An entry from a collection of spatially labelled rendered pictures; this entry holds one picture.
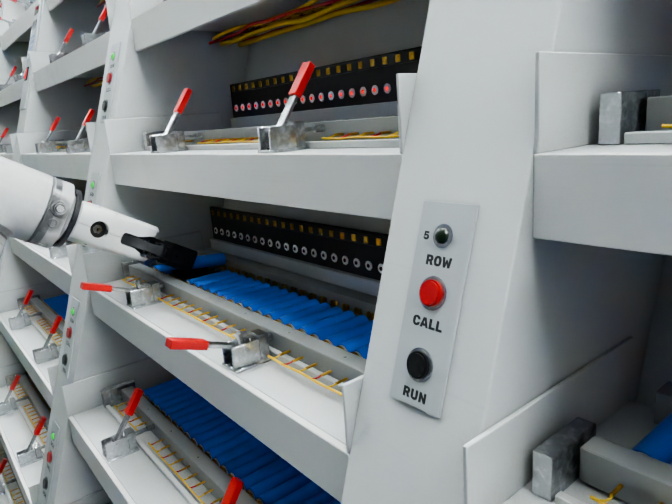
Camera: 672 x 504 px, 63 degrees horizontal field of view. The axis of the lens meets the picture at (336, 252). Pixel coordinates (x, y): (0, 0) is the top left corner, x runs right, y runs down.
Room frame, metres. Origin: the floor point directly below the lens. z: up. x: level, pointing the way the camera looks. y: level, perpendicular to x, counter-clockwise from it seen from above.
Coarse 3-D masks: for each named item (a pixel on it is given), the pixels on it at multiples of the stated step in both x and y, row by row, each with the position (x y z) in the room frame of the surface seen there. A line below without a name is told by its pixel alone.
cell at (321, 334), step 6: (354, 318) 0.55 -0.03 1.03; (360, 318) 0.55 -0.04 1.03; (366, 318) 0.55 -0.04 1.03; (336, 324) 0.54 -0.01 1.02; (342, 324) 0.54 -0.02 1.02; (348, 324) 0.54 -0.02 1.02; (354, 324) 0.54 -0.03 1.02; (360, 324) 0.55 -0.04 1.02; (318, 330) 0.53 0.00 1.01; (324, 330) 0.53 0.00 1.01; (330, 330) 0.53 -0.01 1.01; (336, 330) 0.53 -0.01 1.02; (342, 330) 0.53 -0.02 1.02; (318, 336) 0.52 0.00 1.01; (324, 336) 0.52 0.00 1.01
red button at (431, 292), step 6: (426, 282) 0.32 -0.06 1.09; (432, 282) 0.32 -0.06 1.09; (438, 282) 0.32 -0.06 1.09; (420, 288) 0.32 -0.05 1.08; (426, 288) 0.32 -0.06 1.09; (432, 288) 0.32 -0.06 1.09; (438, 288) 0.32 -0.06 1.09; (420, 294) 0.32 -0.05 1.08; (426, 294) 0.32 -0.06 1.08; (432, 294) 0.32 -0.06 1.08; (438, 294) 0.31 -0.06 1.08; (426, 300) 0.32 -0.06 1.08; (432, 300) 0.32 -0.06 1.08; (438, 300) 0.31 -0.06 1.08; (432, 306) 0.32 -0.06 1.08
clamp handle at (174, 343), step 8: (240, 336) 0.50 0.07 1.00; (168, 344) 0.46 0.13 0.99; (176, 344) 0.46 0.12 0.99; (184, 344) 0.46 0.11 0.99; (192, 344) 0.47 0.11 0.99; (200, 344) 0.47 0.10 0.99; (208, 344) 0.48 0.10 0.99; (216, 344) 0.49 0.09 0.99; (224, 344) 0.49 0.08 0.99; (232, 344) 0.50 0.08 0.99; (240, 344) 0.50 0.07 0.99
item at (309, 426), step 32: (96, 256) 0.82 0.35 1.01; (256, 256) 0.80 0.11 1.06; (352, 288) 0.64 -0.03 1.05; (128, 320) 0.69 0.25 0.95; (160, 320) 0.65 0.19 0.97; (192, 320) 0.64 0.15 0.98; (160, 352) 0.62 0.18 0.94; (192, 352) 0.55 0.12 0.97; (192, 384) 0.56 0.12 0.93; (224, 384) 0.50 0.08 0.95; (256, 384) 0.47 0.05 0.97; (288, 384) 0.46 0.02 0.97; (352, 384) 0.35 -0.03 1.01; (256, 416) 0.46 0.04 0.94; (288, 416) 0.41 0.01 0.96; (320, 416) 0.41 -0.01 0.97; (352, 416) 0.36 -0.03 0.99; (288, 448) 0.42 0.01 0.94; (320, 448) 0.39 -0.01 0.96; (320, 480) 0.39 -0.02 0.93
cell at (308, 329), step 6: (342, 312) 0.57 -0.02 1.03; (348, 312) 0.57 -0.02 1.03; (330, 318) 0.56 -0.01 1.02; (336, 318) 0.56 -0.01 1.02; (342, 318) 0.56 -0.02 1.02; (348, 318) 0.56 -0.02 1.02; (312, 324) 0.54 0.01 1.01; (318, 324) 0.54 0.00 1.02; (324, 324) 0.55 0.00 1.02; (330, 324) 0.55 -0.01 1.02; (306, 330) 0.53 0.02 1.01; (312, 330) 0.54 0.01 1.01
